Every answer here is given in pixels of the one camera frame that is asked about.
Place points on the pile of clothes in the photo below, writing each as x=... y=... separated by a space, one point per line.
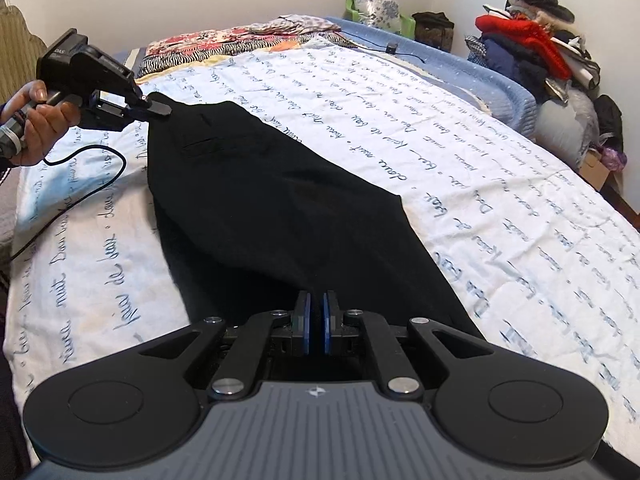
x=527 y=68

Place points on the green plastic chair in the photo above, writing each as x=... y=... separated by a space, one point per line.
x=408 y=25

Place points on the black hat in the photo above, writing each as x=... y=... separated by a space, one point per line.
x=542 y=0

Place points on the blue dotted bedsheet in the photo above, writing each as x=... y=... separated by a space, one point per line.
x=508 y=101

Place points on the blue floral pillow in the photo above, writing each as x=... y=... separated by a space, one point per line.
x=381 y=14

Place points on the black pants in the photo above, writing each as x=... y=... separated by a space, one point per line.
x=249 y=218

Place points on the dark brown bag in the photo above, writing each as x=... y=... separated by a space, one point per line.
x=434 y=29

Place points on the striped headboard cushion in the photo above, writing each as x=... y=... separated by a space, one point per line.
x=19 y=51

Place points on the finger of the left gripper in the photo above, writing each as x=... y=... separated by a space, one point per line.
x=155 y=110

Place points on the floral patterned blanket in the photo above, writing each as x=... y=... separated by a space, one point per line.
x=291 y=30

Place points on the white script-printed quilt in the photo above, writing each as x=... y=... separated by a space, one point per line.
x=541 y=262

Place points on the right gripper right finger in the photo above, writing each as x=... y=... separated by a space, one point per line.
x=332 y=322

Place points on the person's left hand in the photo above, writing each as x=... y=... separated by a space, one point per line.
x=45 y=124

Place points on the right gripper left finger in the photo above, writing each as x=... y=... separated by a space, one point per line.
x=301 y=322

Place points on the grey stuffed bag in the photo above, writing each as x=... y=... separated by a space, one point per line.
x=568 y=130

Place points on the cardboard box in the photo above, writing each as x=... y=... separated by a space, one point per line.
x=593 y=171

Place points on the red knit garment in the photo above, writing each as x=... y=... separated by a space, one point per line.
x=527 y=34

